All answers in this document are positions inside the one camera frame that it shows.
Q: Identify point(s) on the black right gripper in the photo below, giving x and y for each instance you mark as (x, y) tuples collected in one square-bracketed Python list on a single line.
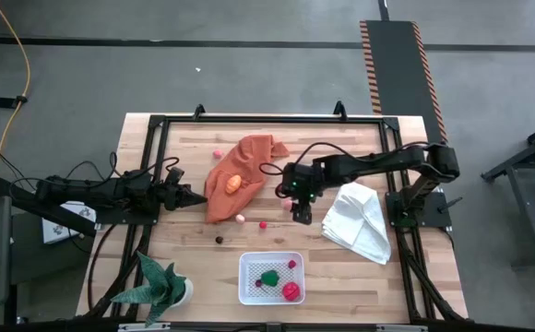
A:
[(300, 180)]

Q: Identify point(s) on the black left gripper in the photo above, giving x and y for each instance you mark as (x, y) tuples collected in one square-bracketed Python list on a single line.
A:
[(175, 189)]

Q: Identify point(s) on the pink toy peach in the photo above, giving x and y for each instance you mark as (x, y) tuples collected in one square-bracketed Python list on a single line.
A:
[(287, 204), (217, 154), (240, 219)]

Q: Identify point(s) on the orange toy fruit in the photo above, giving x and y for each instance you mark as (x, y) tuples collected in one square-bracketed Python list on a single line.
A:
[(233, 184)]

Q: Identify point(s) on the red toy raspberry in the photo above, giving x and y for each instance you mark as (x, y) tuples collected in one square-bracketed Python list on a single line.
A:
[(292, 264)]

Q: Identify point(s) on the green toy bell pepper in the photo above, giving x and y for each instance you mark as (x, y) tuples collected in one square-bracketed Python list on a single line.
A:
[(270, 278)]

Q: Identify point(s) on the red toy tomato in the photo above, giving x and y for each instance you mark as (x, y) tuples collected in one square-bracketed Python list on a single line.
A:
[(291, 291)]

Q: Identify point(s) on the red toy cherry with stem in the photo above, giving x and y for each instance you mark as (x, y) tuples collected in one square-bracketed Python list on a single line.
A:
[(258, 283), (263, 225)]

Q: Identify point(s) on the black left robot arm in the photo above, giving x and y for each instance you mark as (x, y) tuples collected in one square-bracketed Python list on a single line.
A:
[(110, 191)]

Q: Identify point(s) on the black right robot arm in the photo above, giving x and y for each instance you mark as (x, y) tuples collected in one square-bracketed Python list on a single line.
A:
[(378, 161)]

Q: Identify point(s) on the small dark toy berry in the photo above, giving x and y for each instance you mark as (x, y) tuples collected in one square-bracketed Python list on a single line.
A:
[(219, 240)]

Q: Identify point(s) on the white folded cloth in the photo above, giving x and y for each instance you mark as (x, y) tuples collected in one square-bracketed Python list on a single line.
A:
[(355, 221)]

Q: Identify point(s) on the orange cloth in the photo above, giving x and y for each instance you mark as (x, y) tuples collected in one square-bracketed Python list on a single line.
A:
[(249, 157)]

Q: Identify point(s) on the green plant in white pot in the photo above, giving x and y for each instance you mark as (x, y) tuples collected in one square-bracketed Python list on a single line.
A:
[(157, 286)]

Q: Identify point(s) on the white perforated plastic basket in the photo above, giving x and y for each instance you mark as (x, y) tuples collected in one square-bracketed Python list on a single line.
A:
[(244, 299)]

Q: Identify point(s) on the white printed paper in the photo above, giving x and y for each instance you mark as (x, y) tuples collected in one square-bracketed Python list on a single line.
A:
[(60, 230)]

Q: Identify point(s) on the black orange-striped floor ramp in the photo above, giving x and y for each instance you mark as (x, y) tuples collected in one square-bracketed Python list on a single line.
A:
[(396, 69)]

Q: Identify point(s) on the black desk support beam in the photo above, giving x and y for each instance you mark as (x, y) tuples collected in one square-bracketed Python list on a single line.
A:
[(18, 193)]

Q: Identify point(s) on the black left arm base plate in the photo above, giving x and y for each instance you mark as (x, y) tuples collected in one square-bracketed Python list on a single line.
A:
[(124, 219)]

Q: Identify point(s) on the black frame clamp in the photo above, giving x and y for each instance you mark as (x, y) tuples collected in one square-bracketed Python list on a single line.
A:
[(199, 112), (340, 109)]

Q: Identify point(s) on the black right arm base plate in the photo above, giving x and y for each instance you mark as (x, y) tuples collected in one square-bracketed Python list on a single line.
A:
[(436, 216)]

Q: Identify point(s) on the silver frame bracket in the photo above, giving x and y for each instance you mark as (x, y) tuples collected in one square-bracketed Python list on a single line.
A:
[(143, 327), (401, 328)]

